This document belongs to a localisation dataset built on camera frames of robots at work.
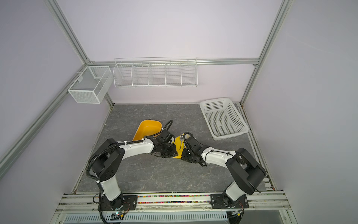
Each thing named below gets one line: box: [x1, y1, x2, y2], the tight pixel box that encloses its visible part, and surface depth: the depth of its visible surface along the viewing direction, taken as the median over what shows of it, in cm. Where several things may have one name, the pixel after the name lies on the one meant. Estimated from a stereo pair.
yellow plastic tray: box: [132, 119, 163, 141], surface depth 104 cm
